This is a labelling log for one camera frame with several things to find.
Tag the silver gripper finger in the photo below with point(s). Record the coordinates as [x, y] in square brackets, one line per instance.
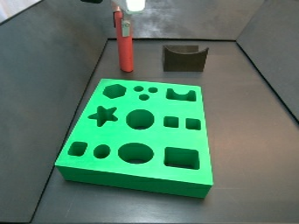
[121, 18]

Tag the red oval cylinder peg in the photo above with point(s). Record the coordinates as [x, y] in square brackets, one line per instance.
[125, 53]

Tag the green foam shape board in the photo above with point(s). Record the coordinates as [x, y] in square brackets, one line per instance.
[140, 139]

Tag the black curved holder stand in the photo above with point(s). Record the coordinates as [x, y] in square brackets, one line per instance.
[184, 58]

